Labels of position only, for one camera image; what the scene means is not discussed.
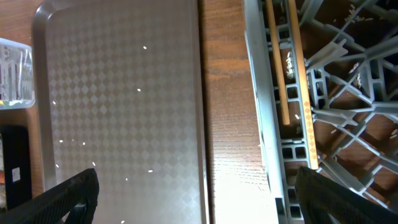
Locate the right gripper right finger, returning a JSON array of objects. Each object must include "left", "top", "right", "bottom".
[{"left": 295, "top": 167, "right": 397, "bottom": 224}]

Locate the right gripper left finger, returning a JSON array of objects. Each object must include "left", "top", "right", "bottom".
[{"left": 1, "top": 168, "right": 100, "bottom": 224}]

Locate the wooden chopstick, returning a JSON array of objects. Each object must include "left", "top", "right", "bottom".
[
  {"left": 288, "top": 0, "right": 318, "bottom": 170},
  {"left": 265, "top": 0, "right": 290, "bottom": 125}
]

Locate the grey dishwasher rack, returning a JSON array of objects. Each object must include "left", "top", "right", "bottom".
[{"left": 243, "top": 0, "right": 397, "bottom": 223}]

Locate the black plastic tray bin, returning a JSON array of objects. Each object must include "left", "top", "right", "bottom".
[{"left": 1, "top": 125, "right": 32, "bottom": 210}]

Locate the brown serving tray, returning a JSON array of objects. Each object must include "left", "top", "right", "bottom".
[{"left": 32, "top": 0, "right": 209, "bottom": 224}]

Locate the clear plastic bin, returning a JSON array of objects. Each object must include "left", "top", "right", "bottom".
[{"left": 1, "top": 38, "right": 35, "bottom": 110}]

